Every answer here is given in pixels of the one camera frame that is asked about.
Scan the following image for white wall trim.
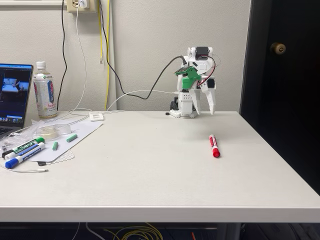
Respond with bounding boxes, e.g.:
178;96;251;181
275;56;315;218
0;1;67;11

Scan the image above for white flat adapter box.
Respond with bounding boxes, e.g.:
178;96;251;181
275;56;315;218
89;111;106;122

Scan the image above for brass door knob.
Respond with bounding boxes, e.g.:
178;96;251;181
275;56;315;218
269;42;287;56

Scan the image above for thin white plug cable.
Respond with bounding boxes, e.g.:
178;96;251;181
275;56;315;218
0;164;50;174

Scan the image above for black power cable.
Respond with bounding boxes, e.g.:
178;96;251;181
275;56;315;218
56;0;68;112

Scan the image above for long yellow cable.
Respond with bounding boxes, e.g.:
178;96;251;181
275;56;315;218
104;0;111;111

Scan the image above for thick white floor cable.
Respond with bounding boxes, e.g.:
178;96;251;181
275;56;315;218
85;222;106;240

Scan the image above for blue dry erase marker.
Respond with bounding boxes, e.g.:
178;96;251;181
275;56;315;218
4;142;47;170

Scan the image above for dark door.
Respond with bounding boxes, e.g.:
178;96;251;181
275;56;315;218
239;0;320;196

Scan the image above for green camera mount with board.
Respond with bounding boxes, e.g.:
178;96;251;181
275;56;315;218
174;65;202;90

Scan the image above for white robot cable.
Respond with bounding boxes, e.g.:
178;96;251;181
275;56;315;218
104;89;180;112

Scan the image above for beige wall outlet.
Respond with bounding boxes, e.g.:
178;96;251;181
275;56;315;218
66;0;98;14

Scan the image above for red black servo wire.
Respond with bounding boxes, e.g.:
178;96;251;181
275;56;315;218
198;55;222;88

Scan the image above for dark camera cable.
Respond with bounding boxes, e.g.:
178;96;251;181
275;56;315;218
98;0;188;100

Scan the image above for plastic tea bottle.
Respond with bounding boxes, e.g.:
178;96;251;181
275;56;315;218
33;61;58;119

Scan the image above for clear plastic bags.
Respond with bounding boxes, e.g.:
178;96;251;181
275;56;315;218
0;119;45;153

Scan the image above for clear round tape container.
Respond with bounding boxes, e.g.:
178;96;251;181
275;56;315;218
36;124;72;140

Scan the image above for grey table leg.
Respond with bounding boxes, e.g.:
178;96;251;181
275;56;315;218
216;222;243;240

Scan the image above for red dry erase marker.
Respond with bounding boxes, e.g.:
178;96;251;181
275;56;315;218
208;134;221;159

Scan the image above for grey mesh mat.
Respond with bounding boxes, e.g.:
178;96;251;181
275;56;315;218
24;149;75;166

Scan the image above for yellow cable bundle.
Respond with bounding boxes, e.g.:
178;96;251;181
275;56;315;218
103;222;163;240

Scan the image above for white paper sheet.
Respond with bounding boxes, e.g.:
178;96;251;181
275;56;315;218
41;119;104;161

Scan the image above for grey laptop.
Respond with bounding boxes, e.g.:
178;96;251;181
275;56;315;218
0;63;35;140

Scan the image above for white charger cable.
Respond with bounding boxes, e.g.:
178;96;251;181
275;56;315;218
67;6;92;118

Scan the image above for green dry erase marker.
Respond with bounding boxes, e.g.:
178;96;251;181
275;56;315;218
11;136;45;155

